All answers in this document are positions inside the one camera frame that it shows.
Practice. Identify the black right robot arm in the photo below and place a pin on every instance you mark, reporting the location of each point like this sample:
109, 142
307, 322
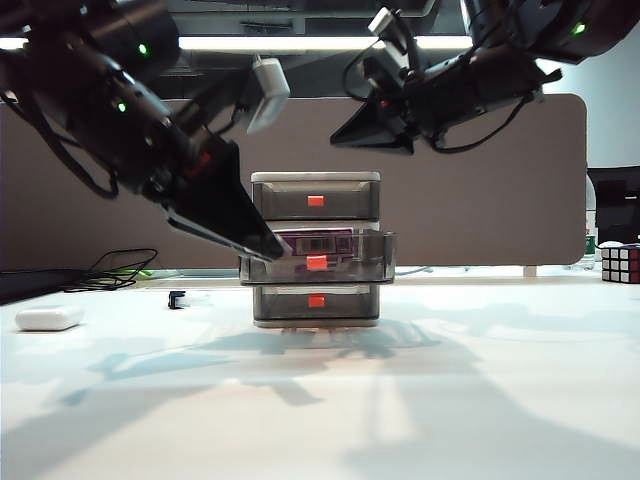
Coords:
550, 25

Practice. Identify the purple napkin pack with barcode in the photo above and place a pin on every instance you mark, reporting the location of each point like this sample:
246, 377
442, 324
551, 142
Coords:
320, 245

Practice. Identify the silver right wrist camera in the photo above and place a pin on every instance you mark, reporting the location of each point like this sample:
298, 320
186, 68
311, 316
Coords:
387, 27

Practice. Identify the small black clip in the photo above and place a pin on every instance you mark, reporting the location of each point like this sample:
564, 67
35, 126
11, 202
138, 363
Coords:
174, 300

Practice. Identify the grey drawer holding white paper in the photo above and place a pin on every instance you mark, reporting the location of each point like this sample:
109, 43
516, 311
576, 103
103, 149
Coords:
280, 302

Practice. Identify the black monitor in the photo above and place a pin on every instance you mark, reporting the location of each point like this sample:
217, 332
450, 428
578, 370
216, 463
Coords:
617, 205

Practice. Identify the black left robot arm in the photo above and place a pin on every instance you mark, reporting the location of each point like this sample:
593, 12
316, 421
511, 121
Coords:
65, 65

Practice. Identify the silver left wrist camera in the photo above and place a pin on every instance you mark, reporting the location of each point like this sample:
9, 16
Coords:
270, 95

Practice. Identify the long ceiling light strip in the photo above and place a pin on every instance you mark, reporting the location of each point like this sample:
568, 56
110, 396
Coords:
300, 43

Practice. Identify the brown desk partition panel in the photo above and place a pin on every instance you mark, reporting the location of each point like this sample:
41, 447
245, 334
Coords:
475, 200

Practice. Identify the grey drawer with wavy line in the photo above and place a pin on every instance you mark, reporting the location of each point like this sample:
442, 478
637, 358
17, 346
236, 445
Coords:
370, 265

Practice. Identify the white plastic drawer cabinet frame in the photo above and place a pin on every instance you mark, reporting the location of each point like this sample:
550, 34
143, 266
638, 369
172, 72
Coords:
315, 176

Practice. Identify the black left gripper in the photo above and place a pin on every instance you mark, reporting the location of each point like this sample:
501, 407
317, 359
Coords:
165, 160

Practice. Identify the white partition foot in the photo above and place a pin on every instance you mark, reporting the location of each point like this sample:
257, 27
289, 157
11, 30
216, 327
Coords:
529, 272

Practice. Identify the grey drawer under cabinet lid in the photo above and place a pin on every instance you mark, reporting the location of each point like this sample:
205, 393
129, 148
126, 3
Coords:
290, 202

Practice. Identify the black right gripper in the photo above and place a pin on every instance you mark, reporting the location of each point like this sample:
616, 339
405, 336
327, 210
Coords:
475, 85

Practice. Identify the white earbuds case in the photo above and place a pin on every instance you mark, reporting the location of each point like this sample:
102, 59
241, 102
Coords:
47, 318

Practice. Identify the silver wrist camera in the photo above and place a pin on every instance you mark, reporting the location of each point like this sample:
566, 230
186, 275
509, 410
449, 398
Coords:
387, 27
270, 95

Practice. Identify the Rubik's cube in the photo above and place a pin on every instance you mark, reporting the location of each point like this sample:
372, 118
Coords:
620, 265

